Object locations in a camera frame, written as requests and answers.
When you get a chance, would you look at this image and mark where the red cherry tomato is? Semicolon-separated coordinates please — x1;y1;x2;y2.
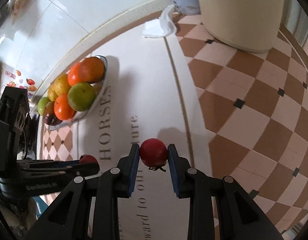
140;138;168;172
79;154;98;164

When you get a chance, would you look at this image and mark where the small green apple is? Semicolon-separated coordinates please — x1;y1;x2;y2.
37;96;50;116

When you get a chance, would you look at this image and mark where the dark brown pear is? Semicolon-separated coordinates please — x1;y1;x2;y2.
43;101;62;126

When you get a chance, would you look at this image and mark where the small yellow citrus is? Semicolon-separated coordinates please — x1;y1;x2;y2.
47;83;58;102

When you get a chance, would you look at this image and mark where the oval patterned fruit plate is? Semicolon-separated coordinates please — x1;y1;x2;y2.
48;55;108;131

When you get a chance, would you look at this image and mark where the large yellow citrus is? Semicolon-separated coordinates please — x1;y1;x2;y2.
53;74;71;96

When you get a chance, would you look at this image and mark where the large green apple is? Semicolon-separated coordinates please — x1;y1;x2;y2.
67;82;96;112

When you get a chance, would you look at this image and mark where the bright orange mandarin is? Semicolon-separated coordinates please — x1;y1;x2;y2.
67;62;82;87

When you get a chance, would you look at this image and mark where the dark orange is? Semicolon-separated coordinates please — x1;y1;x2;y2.
78;57;105;83

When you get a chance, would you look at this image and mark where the checkered counter mat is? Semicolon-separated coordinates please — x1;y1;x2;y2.
39;15;308;239

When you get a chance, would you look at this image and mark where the crumpled white tissue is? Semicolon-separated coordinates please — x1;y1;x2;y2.
142;5;177;38

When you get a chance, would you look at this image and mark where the cream utensil holder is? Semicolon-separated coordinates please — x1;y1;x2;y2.
199;0;284;53

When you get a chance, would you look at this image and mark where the colourful wall sticker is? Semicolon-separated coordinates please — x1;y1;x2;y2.
2;70;38;100

